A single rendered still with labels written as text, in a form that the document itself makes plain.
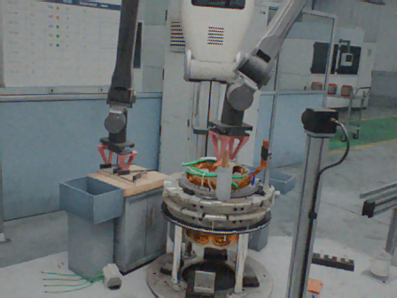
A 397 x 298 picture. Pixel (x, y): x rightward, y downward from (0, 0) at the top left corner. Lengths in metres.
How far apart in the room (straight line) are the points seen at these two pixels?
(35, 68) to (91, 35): 0.50
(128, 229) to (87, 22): 2.30
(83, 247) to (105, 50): 2.34
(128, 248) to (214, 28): 0.83
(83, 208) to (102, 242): 0.13
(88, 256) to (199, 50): 0.82
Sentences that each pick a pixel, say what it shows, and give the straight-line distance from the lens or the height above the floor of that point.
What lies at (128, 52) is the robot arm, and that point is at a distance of 1.25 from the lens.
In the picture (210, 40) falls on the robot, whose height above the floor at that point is 1.51.
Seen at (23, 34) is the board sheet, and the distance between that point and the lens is 3.23.
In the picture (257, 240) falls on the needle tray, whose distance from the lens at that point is 1.59.
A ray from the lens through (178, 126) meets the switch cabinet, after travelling 3.58.
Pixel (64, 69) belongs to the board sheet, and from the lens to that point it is 3.34.
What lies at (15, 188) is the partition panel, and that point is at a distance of 3.43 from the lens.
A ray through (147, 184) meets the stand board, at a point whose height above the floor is 1.06.
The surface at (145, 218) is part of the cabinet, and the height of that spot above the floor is 0.94.
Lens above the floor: 1.48
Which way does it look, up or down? 14 degrees down
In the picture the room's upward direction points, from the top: 4 degrees clockwise
